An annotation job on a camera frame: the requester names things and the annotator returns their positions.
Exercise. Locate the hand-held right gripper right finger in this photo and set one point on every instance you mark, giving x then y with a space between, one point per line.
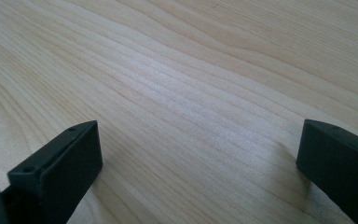
341 168

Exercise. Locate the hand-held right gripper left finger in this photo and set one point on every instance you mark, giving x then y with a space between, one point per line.
65 174

